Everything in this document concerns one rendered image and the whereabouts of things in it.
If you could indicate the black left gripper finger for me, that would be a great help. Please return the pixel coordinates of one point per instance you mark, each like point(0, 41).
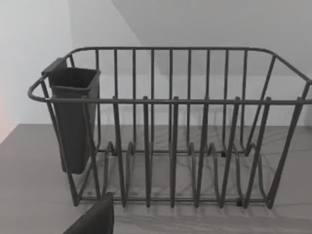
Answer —
point(100, 217)

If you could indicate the dark grey cutlery holder cup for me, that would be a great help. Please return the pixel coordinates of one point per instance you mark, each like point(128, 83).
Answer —
point(73, 122)

